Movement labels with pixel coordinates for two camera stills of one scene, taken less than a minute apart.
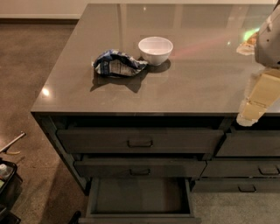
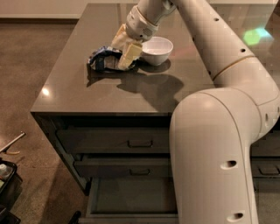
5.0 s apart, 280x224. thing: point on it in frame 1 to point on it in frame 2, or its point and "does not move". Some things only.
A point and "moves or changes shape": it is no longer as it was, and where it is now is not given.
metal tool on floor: x=5 y=149 does not move
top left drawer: x=140 y=141 does not move
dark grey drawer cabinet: x=140 y=144 does not move
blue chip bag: x=117 y=63 moves or changes shape
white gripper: x=269 y=46 to x=139 y=25
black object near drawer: x=74 y=219 does not move
